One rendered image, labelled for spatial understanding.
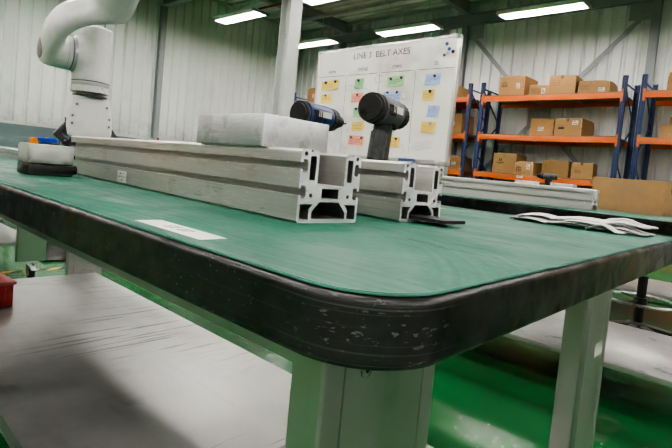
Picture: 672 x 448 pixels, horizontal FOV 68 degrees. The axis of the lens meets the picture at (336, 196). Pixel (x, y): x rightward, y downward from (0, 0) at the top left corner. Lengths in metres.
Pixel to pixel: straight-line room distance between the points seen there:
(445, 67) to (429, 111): 0.35
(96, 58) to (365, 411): 1.07
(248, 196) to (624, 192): 2.16
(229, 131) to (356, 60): 3.92
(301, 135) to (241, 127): 0.08
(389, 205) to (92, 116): 0.83
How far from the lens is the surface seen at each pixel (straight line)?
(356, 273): 0.32
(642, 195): 2.59
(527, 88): 11.27
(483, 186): 2.32
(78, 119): 1.31
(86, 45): 1.32
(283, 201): 0.58
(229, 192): 0.68
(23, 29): 12.84
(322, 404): 0.39
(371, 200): 0.74
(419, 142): 4.01
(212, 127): 0.71
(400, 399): 0.47
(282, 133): 0.63
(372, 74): 4.41
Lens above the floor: 0.84
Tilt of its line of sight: 3 degrees down
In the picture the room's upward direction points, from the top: 5 degrees clockwise
